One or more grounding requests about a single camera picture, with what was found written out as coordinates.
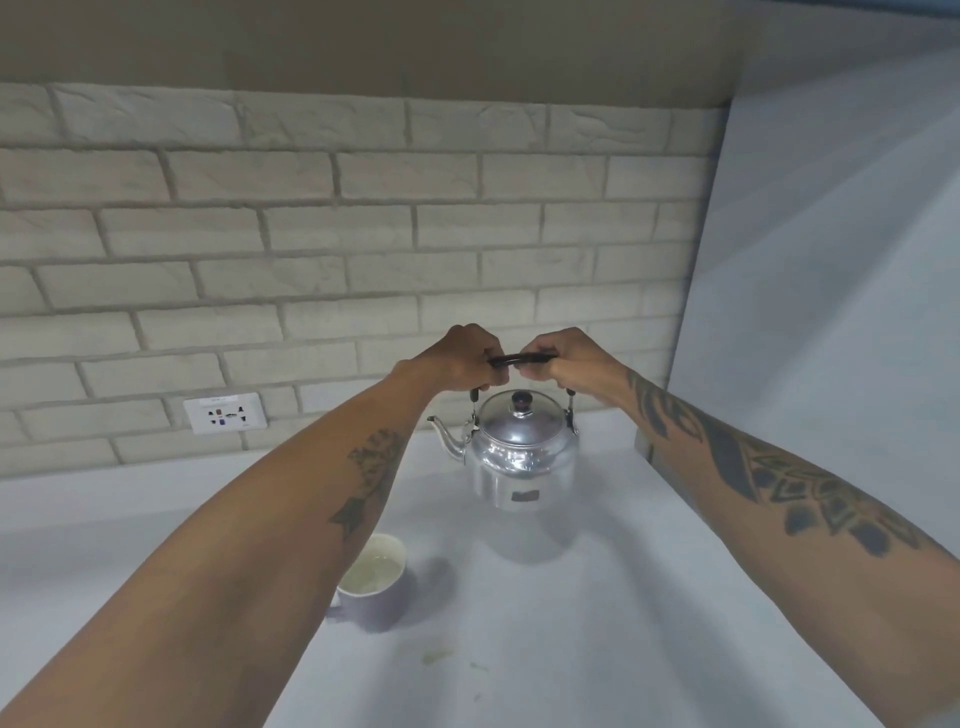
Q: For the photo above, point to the person's left hand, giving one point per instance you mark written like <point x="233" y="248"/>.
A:
<point x="454" y="356"/>

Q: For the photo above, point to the person's right hand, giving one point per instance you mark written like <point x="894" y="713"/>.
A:
<point x="570" y="360"/>

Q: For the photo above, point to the person's left fingers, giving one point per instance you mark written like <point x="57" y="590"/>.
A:
<point x="487" y="358"/>

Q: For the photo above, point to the person's right fingers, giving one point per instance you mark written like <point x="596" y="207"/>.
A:
<point x="536" y="355"/>

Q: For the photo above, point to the silver metal kettle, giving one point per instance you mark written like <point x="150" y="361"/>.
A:
<point x="521" y="450"/>

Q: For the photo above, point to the person's left forearm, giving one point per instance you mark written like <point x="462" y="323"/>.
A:
<point x="247" y="555"/>

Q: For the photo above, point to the person's right forearm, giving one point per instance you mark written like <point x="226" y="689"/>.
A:
<point x="765" y="510"/>

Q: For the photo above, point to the purple mug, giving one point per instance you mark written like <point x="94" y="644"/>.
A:
<point x="373" y="585"/>

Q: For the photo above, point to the white wall power socket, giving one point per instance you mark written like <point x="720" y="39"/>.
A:
<point x="225" y="414"/>

